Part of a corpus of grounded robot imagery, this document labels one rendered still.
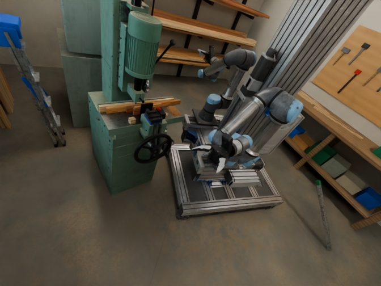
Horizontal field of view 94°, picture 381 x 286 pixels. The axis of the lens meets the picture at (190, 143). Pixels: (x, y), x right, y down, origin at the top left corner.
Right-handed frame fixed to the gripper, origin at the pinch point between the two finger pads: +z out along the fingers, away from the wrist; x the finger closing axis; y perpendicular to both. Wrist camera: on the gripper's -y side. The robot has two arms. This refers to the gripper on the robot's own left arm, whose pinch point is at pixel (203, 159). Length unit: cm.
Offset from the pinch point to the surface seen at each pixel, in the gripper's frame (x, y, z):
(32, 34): 321, 35, 15
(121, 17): 89, -33, -7
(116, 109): 79, 21, 2
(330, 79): 32, -2, -331
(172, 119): 62, 27, -36
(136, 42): 68, -25, -5
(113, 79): 96, 7, -4
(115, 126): 66, 25, 9
